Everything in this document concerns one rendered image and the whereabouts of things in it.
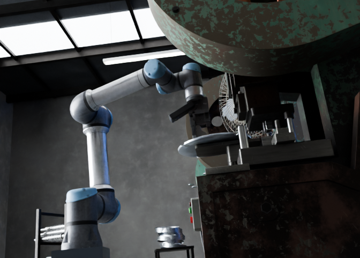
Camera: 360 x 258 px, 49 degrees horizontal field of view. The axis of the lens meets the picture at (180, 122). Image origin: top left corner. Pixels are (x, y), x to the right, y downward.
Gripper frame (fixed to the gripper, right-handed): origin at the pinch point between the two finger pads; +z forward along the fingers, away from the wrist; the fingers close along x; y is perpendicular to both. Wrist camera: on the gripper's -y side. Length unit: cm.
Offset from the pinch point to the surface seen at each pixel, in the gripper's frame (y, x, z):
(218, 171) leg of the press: 7.4, -27.1, 16.8
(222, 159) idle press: 15, 132, -26
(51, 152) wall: -334, 661, -215
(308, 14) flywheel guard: 39, -47, -23
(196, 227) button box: -3.6, 20.2, 29.3
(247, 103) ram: 22.1, -7.5, -12.5
